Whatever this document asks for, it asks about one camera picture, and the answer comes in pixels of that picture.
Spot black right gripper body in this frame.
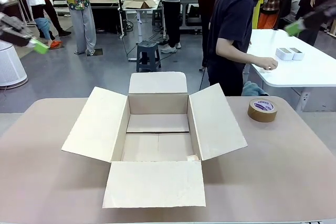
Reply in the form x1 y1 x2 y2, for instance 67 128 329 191
301 0 336 27

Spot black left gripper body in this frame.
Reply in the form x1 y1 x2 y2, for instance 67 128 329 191
0 13 34 48

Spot brown packing tape roll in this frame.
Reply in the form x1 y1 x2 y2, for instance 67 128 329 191
247 98 278 123

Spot brown cardboard box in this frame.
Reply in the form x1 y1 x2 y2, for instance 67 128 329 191
60 71 248 209

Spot person's right forearm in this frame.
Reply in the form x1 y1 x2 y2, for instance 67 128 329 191
215 37 259 65

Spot person's right hand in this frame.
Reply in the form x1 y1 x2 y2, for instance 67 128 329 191
256 57 279 72

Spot white digital clock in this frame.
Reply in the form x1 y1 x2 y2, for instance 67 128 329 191
289 47 306 61

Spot mannequin in orange trousers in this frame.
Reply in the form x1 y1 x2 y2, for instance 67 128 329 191
258 0 280 30

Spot small white boxes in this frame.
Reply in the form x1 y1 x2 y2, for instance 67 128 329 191
275 47 293 61

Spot white cylindrical air purifier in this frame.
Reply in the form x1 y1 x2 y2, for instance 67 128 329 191
0 40 29 88

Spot person in red top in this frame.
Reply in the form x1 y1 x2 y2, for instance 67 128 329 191
35 0 72 38

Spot mannequin in yellow skirt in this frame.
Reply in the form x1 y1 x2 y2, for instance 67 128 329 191
252 0 265 29

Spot white rounded table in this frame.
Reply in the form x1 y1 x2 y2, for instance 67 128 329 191
243 29 336 112

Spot person in navy t-shirt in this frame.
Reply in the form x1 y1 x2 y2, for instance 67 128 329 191
203 0 276 97

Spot teal cloth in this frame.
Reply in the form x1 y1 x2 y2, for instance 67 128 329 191
241 81 270 97

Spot wooden top desk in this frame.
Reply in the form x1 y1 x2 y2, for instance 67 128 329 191
89 0 124 35

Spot black tripod stand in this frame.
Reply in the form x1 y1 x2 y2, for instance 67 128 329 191
115 0 128 40

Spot white height-adjustable desk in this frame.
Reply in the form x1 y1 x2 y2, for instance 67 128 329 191
119 0 165 62

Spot open cardboard box on desk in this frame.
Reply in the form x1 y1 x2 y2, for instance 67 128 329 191
122 0 158 9

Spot grey plastic stool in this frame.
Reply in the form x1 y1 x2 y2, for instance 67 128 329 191
135 40 162 73

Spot person in grey hoodie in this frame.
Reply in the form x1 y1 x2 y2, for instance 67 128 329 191
150 0 182 54

